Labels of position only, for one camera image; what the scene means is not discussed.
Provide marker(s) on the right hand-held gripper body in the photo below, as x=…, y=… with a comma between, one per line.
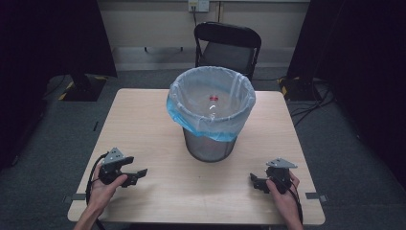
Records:
x=281, y=175

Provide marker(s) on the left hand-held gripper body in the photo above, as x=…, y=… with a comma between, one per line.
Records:
x=111, y=166

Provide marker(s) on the metal mesh trash can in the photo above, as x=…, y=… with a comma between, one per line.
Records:
x=207, y=148

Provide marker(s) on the translucent blue trash bag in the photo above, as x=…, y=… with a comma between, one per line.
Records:
x=188, y=118

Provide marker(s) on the clear plastic bottle red cap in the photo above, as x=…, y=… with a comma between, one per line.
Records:
x=213, y=106

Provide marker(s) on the person's right hand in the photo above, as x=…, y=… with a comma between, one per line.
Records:
x=284, y=201

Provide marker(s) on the person's left hand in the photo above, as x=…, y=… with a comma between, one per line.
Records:
x=102, y=193

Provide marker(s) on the small black stick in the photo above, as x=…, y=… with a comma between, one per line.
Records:
x=95, y=126

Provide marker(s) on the black stand base striped tape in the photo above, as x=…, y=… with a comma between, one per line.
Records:
x=298, y=89
x=83, y=89

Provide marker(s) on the dark curtain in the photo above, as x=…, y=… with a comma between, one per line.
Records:
x=38, y=48
x=360, y=57

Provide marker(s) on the black folding chair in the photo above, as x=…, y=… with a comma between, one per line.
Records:
x=226, y=33

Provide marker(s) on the grey table edge bracket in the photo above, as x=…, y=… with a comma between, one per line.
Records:
x=73, y=197
x=316, y=196

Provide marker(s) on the white wall socket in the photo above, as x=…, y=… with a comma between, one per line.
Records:
x=198, y=4

